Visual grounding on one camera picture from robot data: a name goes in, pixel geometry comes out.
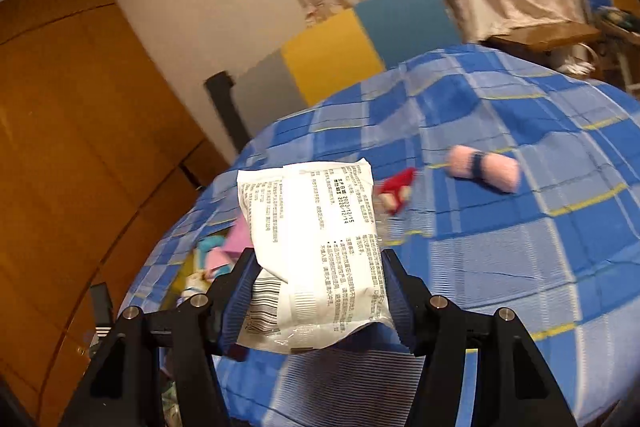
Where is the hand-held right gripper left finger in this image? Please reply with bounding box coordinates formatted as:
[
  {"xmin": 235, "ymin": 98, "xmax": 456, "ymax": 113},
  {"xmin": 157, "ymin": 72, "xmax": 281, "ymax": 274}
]
[{"xmin": 57, "ymin": 248, "xmax": 259, "ymax": 427}]

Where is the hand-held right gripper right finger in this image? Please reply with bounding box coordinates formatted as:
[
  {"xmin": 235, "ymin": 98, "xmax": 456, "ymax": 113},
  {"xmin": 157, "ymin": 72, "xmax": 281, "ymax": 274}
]
[{"xmin": 381, "ymin": 249, "xmax": 576, "ymax": 427}]

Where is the red plush toy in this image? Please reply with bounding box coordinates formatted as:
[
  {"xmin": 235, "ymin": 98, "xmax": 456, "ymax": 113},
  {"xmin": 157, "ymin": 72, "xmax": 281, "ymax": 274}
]
[{"xmin": 375, "ymin": 167, "xmax": 418, "ymax": 214}]

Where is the blue plaid bed sheet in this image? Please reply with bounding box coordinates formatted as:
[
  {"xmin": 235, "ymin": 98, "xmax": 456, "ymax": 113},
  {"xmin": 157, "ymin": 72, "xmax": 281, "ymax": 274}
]
[{"xmin": 117, "ymin": 44, "xmax": 640, "ymax": 427}]

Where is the white cable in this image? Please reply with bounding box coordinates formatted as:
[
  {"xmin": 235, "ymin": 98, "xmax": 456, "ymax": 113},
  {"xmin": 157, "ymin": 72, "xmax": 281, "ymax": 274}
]
[{"xmin": 555, "ymin": 41, "xmax": 602, "ymax": 76}]

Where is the gold tray box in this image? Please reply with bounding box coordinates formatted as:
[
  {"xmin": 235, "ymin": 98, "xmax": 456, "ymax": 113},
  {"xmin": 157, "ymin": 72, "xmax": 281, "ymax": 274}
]
[{"xmin": 160, "ymin": 219, "xmax": 251, "ymax": 427}]

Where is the wooden wardrobe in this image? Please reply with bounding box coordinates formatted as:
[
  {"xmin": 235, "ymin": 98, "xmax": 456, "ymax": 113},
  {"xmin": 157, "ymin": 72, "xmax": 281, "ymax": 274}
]
[{"xmin": 0, "ymin": 0, "xmax": 231, "ymax": 423}]

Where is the pink towel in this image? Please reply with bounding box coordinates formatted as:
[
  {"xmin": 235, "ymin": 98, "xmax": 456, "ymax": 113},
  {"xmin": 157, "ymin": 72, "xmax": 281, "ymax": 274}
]
[{"xmin": 445, "ymin": 144, "xmax": 521, "ymax": 194}]

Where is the wooden desk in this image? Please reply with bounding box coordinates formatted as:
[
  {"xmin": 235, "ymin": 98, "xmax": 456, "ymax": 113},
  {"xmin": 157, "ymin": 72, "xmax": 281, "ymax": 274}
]
[{"xmin": 487, "ymin": 21, "xmax": 601, "ymax": 54}]

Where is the grey yellow blue headboard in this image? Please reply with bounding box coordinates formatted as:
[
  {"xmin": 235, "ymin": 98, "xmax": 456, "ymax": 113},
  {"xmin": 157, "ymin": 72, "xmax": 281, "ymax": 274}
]
[{"xmin": 205, "ymin": 0, "xmax": 463, "ymax": 152}]

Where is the blue plush toy pink dress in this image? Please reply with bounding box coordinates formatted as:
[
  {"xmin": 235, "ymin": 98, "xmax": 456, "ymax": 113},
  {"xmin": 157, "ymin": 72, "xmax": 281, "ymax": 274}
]
[{"xmin": 195, "ymin": 232, "xmax": 242, "ymax": 280}]

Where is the white printed packet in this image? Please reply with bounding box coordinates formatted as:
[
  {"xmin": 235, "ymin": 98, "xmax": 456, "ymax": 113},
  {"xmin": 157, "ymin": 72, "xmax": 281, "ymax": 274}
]
[{"xmin": 236, "ymin": 158, "xmax": 396, "ymax": 354}]

